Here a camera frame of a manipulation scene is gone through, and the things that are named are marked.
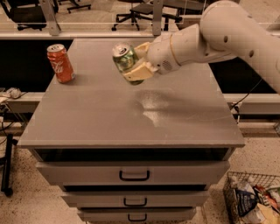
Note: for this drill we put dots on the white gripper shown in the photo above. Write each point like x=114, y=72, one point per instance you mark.
x=159, y=55

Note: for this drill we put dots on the green soda can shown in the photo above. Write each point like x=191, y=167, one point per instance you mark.
x=124, y=57

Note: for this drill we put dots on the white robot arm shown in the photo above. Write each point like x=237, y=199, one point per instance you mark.
x=225, y=29

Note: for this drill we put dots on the red cola can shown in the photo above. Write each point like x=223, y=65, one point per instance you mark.
x=61, y=65

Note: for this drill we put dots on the black office chair centre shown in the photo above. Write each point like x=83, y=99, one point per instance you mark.
x=150, y=10

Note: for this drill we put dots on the black office chair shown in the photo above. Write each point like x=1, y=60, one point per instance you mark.
x=25, y=13
x=150, y=10

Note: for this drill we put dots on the grey drawer cabinet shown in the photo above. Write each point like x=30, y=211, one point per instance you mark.
x=99, y=117

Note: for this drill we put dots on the black office chair left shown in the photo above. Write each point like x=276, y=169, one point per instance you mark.
x=25, y=13

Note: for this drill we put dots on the crumpled item on ledge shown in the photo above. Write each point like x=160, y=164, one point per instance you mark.
x=12, y=93

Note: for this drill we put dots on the top grey drawer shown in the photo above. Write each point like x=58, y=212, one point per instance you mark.
x=131, y=173

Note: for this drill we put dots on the grey drawer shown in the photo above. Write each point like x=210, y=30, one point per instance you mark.
x=135, y=199
x=137, y=214
x=131, y=173

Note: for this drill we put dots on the middle grey drawer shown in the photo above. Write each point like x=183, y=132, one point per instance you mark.
x=135, y=199

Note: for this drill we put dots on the bottom grey drawer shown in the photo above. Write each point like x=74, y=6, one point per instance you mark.
x=137, y=214

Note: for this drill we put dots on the blue snack bag in basket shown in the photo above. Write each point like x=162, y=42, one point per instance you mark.
x=246, y=202

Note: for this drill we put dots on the black stand leg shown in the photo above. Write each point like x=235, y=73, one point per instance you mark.
x=6, y=163

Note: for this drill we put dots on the yellow snack bag in basket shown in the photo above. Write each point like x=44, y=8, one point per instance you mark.
x=268, y=215

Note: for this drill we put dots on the wire basket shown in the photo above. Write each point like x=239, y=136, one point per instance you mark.
x=265, y=188

